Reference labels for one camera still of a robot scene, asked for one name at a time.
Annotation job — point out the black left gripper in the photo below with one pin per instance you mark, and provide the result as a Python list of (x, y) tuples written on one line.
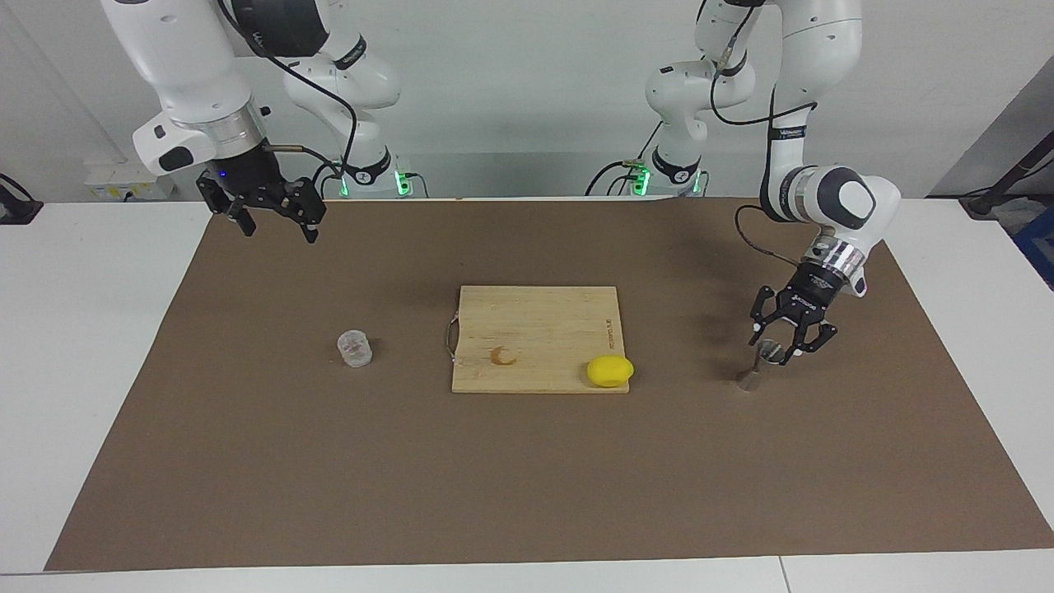
[(811, 292)]

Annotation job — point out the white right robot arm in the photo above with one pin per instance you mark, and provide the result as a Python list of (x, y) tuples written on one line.
[(181, 66)]

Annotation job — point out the yellow lemon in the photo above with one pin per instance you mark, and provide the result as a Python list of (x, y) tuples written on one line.
[(609, 371)]

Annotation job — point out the brown table mat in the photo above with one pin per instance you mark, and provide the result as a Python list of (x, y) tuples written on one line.
[(527, 478)]

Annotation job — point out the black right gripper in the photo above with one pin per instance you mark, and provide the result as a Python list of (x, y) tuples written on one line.
[(251, 177)]

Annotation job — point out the black stand leg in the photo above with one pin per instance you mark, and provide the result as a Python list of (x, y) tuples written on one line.
[(984, 202)]

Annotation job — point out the steel double jigger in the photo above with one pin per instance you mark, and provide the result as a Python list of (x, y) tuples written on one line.
[(749, 379)]

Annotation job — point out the white wall socket box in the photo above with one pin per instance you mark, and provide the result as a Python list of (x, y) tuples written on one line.
[(115, 181)]

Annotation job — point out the wooden cutting board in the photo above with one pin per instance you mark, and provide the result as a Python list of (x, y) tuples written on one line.
[(543, 321)]

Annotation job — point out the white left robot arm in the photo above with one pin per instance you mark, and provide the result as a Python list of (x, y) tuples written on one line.
[(815, 49)]

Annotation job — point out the blue crate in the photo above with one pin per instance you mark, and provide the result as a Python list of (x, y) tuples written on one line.
[(1039, 243)]

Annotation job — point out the small clear glass cup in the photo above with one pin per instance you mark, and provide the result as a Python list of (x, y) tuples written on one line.
[(354, 350)]

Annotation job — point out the black clamp base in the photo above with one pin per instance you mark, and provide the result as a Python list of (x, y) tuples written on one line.
[(16, 210)]

